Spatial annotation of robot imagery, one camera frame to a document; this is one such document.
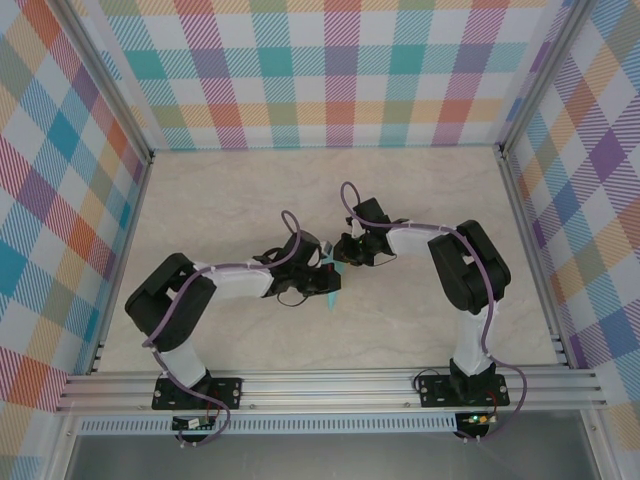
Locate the light blue paper sheet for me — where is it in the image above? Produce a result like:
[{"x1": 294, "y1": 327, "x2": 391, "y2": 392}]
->
[{"x1": 323, "y1": 252, "x2": 352, "y2": 311}]

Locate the grey metal sheet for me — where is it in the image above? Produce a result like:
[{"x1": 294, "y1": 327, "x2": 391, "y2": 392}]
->
[{"x1": 64, "y1": 432, "x2": 601, "y2": 480}]

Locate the left small circuit board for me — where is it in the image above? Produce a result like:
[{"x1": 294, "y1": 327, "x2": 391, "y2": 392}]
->
[{"x1": 172, "y1": 416, "x2": 216, "y2": 431}]

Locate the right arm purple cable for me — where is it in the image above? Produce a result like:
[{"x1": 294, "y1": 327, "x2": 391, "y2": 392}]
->
[{"x1": 340, "y1": 180, "x2": 529, "y2": 444}]

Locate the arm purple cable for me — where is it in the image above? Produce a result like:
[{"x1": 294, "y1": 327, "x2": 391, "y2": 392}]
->
[
  {"x1": 340, "y1": 180, "x2": 529, "y2": 444},
  {"x1": 143, "y1": 209, "x2": 302, "y2": 449}
]

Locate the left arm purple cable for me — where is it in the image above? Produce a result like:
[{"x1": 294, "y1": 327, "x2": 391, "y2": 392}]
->
[{"x1": 143, "y1": 209, "x2": 302, "y2": 449}]

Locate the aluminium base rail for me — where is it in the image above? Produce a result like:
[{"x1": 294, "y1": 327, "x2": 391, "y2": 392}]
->
[{"x1": 54, "y1": 367, "x2": 609, "y2": 414}]

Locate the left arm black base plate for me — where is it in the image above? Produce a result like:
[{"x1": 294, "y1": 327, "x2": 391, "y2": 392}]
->
[{"x1": 152, "y1": 377, "x2": 244, "y2": 411}]

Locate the perforated metal cable tray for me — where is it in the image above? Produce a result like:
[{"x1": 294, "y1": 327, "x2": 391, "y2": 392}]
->
[{"x1": 77, "y1": 417, "x2": 459, "y2": 435}]

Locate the aluminium side rail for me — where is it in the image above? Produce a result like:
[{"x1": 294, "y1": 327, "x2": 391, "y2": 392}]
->
[
  {"x1": 87, "y1": 149, "x2": 155, "y2": 376},
  {"x1": 497, "y1": 144, "x2": 571, "y2": 369}
]

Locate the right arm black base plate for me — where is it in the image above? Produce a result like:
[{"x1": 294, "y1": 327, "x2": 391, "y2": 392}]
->
[{"x1": 418, "y1": 374, "x2": 510, "y2": 409}]

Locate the aluminium frame post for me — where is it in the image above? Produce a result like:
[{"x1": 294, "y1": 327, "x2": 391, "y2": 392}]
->
[
  {"x1": 58, "y1": 0, "x2": 155, "y2": 162},
  {"x1": 499, "y1": 0, "x2": 591, "y2": 151}
]

